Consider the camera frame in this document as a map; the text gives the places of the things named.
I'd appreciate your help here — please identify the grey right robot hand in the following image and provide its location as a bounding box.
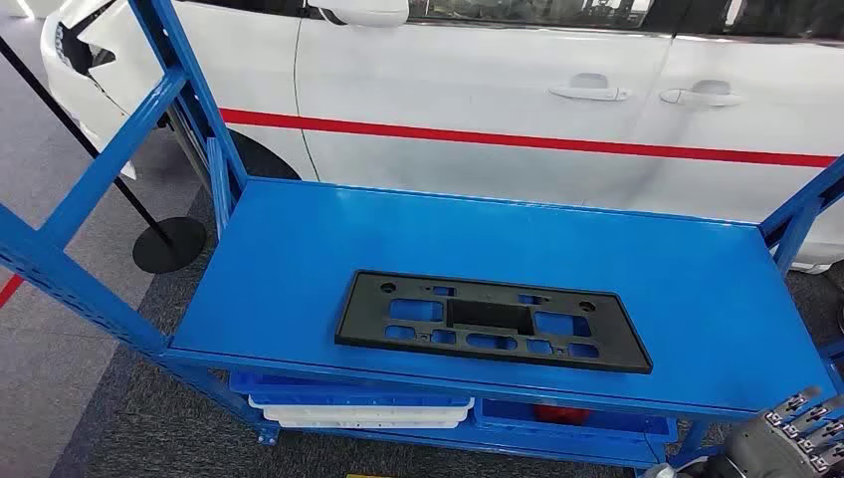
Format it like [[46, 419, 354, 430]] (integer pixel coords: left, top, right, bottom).
[[725, 386, 844, 478]]

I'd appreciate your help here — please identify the black plastic plate bracket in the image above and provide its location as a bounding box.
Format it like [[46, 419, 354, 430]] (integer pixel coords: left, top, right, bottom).
[[333, 269, 654, 375]]

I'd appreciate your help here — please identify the red plastic part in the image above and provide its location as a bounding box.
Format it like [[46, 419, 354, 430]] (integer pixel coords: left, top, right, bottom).
[[532, 403, 591, 425]]

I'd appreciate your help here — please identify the blue metal shelf rack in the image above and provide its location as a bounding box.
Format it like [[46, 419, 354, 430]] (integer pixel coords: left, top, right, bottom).
[[0, 0, 844, 478]]

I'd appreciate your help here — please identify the white plastic bin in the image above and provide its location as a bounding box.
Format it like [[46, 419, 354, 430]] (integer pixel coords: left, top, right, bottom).
[[277, 417, 461, 431], [248, 394, 475, 423]]

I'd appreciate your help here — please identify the white car with red stripe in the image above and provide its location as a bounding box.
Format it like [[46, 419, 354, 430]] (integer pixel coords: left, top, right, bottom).
[[39, 0, 844, 275]]

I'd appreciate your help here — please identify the black car wheel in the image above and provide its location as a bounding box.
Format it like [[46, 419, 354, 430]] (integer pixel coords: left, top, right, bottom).
[[227, 128, 303, 181]]

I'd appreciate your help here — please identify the white car side mirror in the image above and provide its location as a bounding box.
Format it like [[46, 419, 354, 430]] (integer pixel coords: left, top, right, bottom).
[[306, 0, 410, 28]]

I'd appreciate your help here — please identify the white car door handle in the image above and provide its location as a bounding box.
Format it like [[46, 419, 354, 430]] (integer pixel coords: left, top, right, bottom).
[[548, 72, 631, 103], [659, 79, 744, 109]]

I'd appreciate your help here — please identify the black stanchion post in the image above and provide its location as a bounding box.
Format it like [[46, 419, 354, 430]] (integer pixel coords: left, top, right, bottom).
[[0, 36, 208, 275]]

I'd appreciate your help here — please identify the grey metal frame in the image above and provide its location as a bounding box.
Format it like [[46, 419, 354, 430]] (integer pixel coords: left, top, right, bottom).
[[164, 99, 219, 199]]

